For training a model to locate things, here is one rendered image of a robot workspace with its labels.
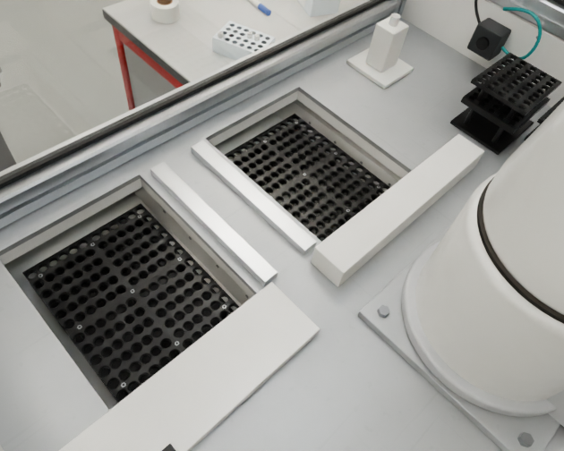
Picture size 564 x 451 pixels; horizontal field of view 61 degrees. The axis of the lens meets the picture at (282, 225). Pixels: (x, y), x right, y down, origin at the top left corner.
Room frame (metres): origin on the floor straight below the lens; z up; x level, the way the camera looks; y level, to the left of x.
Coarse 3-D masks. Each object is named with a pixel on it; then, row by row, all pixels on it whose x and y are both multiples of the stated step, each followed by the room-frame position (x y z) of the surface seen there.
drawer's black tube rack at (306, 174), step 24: (264, 144) 0.56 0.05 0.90; (288, 144) 0.57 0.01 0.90; (312, 144) 0.58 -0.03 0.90; (240, 168) 0.50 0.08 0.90; (264, 168) 0.54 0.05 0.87; (288, 168) 0.54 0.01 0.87; (312, 168) 0.53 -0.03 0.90; (336, 168) 0.54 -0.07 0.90; (288, 192) 0.47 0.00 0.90; (312, 192) 0.48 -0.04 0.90; (336, 192) 0.48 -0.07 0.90; (360, 192) 0.49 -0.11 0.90; (312, 216) 0.43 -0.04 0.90; (336, 216) 0.44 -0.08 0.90
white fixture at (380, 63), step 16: (384, 32) 0.74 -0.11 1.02; (400, 32) 0.74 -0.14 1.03; (368, 48) 0.80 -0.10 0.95; (384, 48) 0.73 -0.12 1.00; (400, 48) 0.76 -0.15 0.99; (352, 64) 0.74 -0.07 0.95; (368, 64) 0.75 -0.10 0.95; (384, 64) 0.73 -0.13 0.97; (400, 64) 0.76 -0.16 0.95; (384, 80) 0.71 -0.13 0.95
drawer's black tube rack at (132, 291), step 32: (128, 224) 0.36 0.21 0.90; (96, 256) 0.30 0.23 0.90; (128, 256) 0.33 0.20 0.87; (160, 256) 0.32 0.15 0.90; (64, 288) 0.25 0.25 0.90; (96, 288) 0.26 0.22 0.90; (128, 288) 0.26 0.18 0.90; (160, 288) 0.27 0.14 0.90; (192, 288) 0.28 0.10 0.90; (64, 320) 0.21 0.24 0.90; (96, 320) 0.22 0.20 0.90; (128, 320) 0.24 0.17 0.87; (160, 320) 0.23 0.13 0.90; (192, 320) 0.24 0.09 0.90; (96, 352) 0.18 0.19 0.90; (128, 352) 0.19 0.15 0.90; (160, 352) 0.19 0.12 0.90; (128, 384) 0.15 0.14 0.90
